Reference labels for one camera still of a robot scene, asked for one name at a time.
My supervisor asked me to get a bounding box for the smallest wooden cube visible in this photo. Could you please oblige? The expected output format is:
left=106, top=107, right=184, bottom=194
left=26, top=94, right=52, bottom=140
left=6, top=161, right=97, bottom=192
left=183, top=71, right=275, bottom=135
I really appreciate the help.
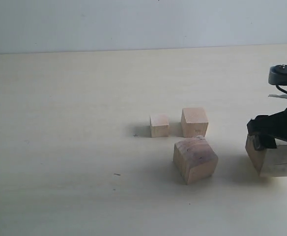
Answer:
left=150, top=114, right=170, bottom=138

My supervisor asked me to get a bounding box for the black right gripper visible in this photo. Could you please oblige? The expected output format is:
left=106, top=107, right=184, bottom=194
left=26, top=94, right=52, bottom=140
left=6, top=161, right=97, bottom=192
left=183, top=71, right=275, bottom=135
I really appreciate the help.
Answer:
left=247, top=107, right=287, bottom=150

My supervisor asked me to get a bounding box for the medium wooden cube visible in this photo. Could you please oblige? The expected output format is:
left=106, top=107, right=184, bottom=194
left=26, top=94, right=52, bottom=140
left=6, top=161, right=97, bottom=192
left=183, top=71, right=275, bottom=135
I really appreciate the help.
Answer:
left=181, top=107, right=209, bottom=138

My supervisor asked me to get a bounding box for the medium-large wooden cube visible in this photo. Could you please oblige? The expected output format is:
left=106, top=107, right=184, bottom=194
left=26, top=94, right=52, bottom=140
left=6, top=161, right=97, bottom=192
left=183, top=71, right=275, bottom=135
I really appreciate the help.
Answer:
left=173, top=135, right=218, bottom=185

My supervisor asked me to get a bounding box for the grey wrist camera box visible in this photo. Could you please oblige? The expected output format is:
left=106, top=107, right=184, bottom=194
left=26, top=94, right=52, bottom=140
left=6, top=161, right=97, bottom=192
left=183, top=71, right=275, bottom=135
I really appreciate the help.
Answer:
left=268, top=64, right=287, bottom=86

